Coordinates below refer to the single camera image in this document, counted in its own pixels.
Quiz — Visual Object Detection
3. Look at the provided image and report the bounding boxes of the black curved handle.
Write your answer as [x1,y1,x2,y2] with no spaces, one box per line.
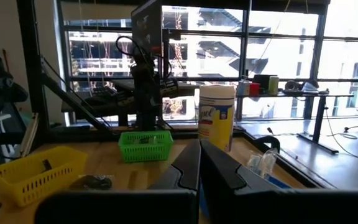
[253,135,282,155]

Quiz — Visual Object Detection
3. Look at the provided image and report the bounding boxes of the pale blue pouch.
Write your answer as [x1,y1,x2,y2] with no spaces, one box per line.
[300,81,331,95]

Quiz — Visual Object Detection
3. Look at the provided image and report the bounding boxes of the black keyboard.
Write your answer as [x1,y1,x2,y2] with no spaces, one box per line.
[90,85,117,99]

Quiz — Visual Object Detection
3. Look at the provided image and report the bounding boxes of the grey cup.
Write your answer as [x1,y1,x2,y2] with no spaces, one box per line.
[237,80,250,96]

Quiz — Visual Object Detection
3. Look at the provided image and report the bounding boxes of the yellow disinfecting wipes canister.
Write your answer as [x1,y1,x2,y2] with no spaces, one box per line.
[197,84,236,152]

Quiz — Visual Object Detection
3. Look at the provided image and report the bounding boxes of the black window frame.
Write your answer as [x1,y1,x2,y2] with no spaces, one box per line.
[54,0,358,122]

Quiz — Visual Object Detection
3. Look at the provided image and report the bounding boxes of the dark grey monitor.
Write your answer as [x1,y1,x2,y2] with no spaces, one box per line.
[131,0,172,82]

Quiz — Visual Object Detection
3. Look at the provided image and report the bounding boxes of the black headphones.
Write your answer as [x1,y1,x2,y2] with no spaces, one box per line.
[283,80,306,94]

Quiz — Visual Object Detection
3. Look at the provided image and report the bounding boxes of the black box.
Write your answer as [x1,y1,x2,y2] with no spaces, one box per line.
[252,73,279,94]

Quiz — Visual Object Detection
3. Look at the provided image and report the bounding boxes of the white printed booklet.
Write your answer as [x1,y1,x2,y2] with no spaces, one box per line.
[19,112,40,158]

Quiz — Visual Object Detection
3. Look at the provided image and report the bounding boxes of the green white box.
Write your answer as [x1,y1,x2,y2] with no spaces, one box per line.
[268,76,280,96]

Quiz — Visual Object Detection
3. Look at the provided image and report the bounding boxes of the black aluminium rig frame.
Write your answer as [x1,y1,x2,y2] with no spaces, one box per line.
[16,0,337,190]

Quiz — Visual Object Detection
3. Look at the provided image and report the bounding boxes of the red cup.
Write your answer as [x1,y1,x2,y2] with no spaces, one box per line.
[249,82,261,96]

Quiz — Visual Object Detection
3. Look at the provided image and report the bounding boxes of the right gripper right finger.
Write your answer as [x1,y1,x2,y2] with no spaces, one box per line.
[199,139,358,224]

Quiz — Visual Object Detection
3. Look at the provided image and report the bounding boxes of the yellow plastic basket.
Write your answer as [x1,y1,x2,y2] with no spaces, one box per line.
[0,146,88,208]

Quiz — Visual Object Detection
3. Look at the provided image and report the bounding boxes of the green plastic basket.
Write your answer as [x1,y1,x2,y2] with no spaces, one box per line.
[118,129,175,163]

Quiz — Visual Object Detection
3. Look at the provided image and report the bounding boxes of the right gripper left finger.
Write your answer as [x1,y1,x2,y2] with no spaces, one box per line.
[34,138,202,224]

